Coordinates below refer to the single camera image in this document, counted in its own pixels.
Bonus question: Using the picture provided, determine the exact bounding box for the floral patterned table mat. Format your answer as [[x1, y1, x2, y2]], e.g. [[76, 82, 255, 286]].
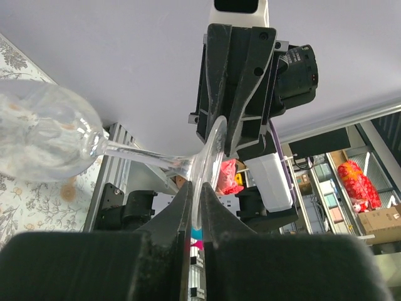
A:
[[0, 33, 109, 251]]

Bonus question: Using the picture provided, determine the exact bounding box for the clear round wine glass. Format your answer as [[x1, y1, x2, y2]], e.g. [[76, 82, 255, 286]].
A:
[[1, 80, 227, 229]]

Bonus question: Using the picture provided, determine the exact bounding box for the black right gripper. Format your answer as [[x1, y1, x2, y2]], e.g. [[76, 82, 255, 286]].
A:
[[190, 23, 318, 157]]

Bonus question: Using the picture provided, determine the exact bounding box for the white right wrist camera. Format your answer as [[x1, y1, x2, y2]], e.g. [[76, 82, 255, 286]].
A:
[[208, 0, 269, 28]]

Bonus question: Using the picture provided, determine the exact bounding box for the red patterned bag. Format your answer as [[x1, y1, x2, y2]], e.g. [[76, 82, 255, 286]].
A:
[[337, 160, 382, 209]]

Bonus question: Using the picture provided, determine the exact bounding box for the cardboard box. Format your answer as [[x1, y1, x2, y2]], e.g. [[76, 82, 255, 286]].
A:
[[358, 205, 401, 245]]

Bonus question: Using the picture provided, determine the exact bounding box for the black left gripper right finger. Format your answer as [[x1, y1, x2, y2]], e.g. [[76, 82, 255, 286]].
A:
[[200, 184, 393, 301]]

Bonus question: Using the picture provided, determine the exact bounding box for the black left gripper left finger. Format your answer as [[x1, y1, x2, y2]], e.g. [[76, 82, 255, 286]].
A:
[[1, 182, 193, 300]]

